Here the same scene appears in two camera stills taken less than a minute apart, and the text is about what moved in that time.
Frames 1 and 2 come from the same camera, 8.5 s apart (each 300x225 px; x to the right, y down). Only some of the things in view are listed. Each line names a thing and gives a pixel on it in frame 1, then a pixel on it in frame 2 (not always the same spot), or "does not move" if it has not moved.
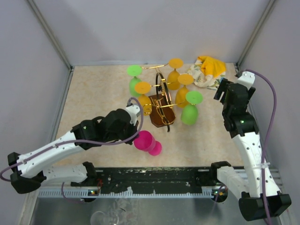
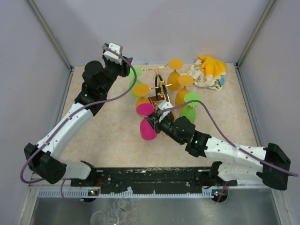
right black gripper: [222, 87] to [154, 119]
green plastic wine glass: [189, 113] does not move
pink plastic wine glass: [146, 142] to [147, 131]
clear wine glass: [99, 218] does not move
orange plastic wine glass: [173, 83] does not move
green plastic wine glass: [134, 70] does not move
